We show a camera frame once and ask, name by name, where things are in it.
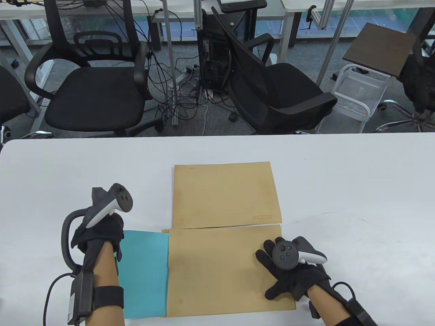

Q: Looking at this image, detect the person's right hand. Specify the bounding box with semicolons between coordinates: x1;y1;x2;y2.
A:
256;239;332;301

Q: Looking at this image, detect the person's left hand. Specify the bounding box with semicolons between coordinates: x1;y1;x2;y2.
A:
71;213;124;261

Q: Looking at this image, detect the grey hand controller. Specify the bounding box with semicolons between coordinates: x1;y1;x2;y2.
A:
61;183;134;276
272;237;328;271

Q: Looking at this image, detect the teal paper sheet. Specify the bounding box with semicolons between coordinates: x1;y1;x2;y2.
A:
117;230;170;320

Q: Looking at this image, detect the brown paper envelope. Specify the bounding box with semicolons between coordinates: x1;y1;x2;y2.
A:
172;162;283;230
160;224;297;319

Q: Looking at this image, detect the person's left forearm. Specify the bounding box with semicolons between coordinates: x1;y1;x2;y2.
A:
83;239;126;326

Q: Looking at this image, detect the person's right forearm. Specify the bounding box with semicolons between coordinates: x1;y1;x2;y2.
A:
307;284;350;326

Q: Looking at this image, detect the black office chair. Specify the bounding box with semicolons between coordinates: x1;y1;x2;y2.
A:
0;64;54;145
211;6;338;135
375;34;435;133
24;0;163;137

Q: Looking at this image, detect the black computer tower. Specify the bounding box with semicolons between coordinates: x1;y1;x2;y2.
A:
197;14;236;96

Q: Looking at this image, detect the white metal rack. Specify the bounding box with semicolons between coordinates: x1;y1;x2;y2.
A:
316;63;388;133

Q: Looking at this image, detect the aluminium profile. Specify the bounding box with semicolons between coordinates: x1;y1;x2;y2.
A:
312;0;336;31
193;0;205;31

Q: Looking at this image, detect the dark brown board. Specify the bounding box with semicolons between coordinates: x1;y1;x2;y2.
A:
342;22;417;77

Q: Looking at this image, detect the black clamp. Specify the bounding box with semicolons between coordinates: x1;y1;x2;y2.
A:
300;5;317;32

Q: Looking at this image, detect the black right glove cable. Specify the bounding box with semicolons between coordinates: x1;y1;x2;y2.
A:
331;281;356;301

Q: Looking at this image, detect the black glove cable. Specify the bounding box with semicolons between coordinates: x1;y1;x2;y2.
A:
43;273;73;326
331;281;356;301

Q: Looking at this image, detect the black left wrist strap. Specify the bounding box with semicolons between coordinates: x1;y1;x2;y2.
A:
68;272;124;325

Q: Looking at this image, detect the black wrist strap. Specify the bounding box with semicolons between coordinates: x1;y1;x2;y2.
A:
335;298;378;326
68;272;124;325

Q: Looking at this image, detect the black right wrist strap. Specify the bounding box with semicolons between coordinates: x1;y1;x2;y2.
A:
335;298;378;326

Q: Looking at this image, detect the black left glove cable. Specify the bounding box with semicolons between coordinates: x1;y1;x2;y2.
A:
43;273;73;326

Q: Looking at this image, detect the tangle of black cables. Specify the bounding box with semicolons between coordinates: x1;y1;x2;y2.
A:
134;0;238;129

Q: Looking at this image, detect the white cable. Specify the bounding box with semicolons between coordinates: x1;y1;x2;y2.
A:
194;102;210;136

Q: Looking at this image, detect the aluminium post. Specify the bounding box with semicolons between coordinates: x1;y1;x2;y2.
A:
162;0;179;126
316;0;354;86

